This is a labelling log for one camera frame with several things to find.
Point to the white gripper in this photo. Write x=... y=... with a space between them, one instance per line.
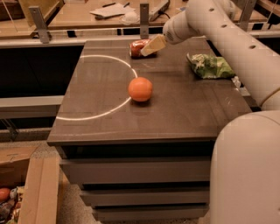
x=172 y=32

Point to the red coke can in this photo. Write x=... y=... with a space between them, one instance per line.
x=136 y=46

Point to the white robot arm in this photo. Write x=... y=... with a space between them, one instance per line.
x=245 y=166

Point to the grey power strip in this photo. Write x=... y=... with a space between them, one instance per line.
x=155 y=12

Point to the white face mask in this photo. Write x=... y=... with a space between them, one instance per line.
x=129 y=18

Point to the orange fruit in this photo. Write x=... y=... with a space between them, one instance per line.
x=140 y=89

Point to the white paper stack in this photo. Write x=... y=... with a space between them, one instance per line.
x=113 y=10

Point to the green chip bag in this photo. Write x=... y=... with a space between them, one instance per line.
x=210 y=67

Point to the grey drawer cabinet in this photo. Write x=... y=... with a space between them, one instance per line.
x=141 y=160

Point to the cardboard box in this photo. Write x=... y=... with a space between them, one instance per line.
x=39 y=176

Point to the grey metal bracket middle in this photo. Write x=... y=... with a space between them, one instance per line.
x=144 y=20

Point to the grey metal bracket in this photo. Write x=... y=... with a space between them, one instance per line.
x=40 y=23
x=144 y=20
x=247 y=7

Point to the grey metal bracket right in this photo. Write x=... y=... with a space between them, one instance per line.
x=247 y=7

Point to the grey metal bracket left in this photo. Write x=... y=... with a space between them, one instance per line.
x=40 y=23

